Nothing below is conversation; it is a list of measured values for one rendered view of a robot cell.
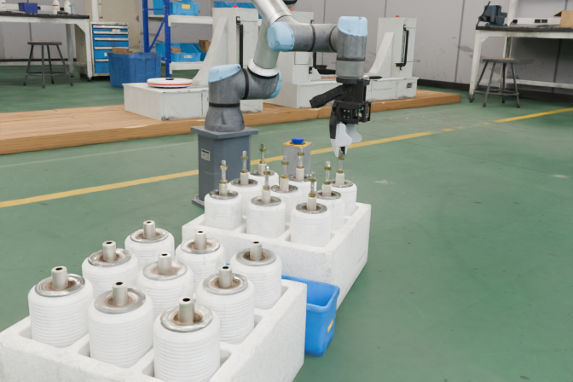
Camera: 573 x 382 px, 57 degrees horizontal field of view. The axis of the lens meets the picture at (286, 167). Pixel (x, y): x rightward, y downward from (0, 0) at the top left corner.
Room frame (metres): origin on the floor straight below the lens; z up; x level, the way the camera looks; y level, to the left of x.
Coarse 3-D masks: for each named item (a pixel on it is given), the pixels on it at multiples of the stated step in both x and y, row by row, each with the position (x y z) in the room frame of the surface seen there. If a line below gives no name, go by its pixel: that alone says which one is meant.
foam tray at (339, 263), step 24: (360, 216) 1.35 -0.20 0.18; (240, 240) 1.18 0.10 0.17; (264, 240) 1.16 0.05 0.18; (288, 240) 1.20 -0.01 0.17; (336, 240) 1.17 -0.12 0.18; (360, 240) 1.35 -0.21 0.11; (288, 264) 1.13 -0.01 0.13; (312, 264) 1.11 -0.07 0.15; (336, 264) 1.14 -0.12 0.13; (360, 264) 1.37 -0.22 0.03
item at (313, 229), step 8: (296, 216) 1.16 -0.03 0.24; (304, 216) 1.15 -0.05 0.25; (312, 216) 1.15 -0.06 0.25; (320, 216) 1.15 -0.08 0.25; (328, 216) 1.17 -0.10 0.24; (296, 224) 1.16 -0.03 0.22; (304, 224) 1.15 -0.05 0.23; (312, 224) 1.15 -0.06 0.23; (320, 224) 1.15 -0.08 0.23; (328, 224) 1.17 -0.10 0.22; (296, 232) 1.16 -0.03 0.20; (304, 232) 1.15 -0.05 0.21; (312, 232) 1.15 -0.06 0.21; (320, 232) 1.15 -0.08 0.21; (328, 232) 1.17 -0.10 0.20; (296, 240) 1.16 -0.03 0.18; (304, 240) 1.15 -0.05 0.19; (312, 240) 1.15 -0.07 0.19; (320, 240) 1.15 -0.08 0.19; (328, 240) 1.17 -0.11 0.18
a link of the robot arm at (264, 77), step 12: (288, 0) 1.79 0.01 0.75; (264, 24) 1.86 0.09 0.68; (264, 36) 1.87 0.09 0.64; (264, 48) 1.89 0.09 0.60; (252, 60) 1.96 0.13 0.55; (264, 60) 1.91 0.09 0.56; (276, 60) 1.93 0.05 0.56; (252, 72) 1.93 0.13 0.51; (264, 72) 1.92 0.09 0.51; (276, 72) 1.95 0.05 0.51; (252, 84) 1.93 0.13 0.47; (264, 84) 1.94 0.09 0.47; (276, 84) 1.97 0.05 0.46; (252, 96) 1.95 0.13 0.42; (264, 96) 1.97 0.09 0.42
